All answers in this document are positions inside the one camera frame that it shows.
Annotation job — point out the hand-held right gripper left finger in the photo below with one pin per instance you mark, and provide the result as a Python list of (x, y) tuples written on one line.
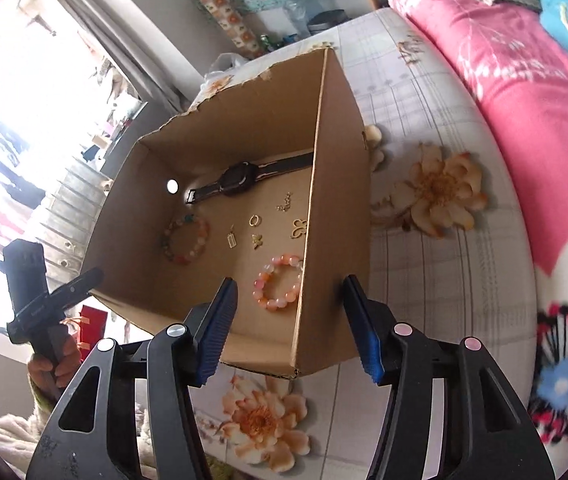
[(216, 335)]

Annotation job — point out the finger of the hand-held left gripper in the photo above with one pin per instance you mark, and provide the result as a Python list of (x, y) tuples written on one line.
[(78, 286)]

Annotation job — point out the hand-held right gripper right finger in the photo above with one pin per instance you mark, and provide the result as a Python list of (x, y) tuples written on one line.
[(366, 340)]

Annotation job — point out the brown cardboard box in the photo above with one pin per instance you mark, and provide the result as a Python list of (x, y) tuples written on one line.
[(334, 260)]

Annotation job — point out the small gold butterfly pendant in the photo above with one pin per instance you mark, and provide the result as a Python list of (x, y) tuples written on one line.
[(257, 241)]

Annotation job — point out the large gold butterfly pendant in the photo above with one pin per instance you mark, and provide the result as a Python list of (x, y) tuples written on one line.
[(294, 232)]

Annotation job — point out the black wrist watch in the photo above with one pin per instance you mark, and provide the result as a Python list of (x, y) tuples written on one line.
[(236, 177)]

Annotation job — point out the person's left forearm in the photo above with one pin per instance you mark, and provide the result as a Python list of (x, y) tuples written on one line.
[(8, 440)]

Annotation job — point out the person's left hand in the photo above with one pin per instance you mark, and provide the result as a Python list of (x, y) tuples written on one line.
[(69, 360)]

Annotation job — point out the red box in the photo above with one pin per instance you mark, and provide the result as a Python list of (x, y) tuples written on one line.
[(91, 324)]

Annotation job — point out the grey ribbed panel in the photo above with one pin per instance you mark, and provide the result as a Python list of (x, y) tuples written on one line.
[(63, 210)]

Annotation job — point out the grey curtain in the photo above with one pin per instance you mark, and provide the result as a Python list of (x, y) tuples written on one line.
[(113, 25)]

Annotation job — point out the white plastic bag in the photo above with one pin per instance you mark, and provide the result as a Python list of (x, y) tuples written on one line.
[(223, 65)]

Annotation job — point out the pink floral blanket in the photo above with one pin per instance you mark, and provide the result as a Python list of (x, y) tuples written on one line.
[(514, 110)]

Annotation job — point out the floral wrapped box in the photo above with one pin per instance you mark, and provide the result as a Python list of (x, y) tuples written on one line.
[(229, 20)]

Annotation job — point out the dark round container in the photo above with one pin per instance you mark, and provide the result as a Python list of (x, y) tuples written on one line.
[(326, 20)]

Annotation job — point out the clear plastic bottle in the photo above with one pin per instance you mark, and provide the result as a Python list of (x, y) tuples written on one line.
[(296, 15)]

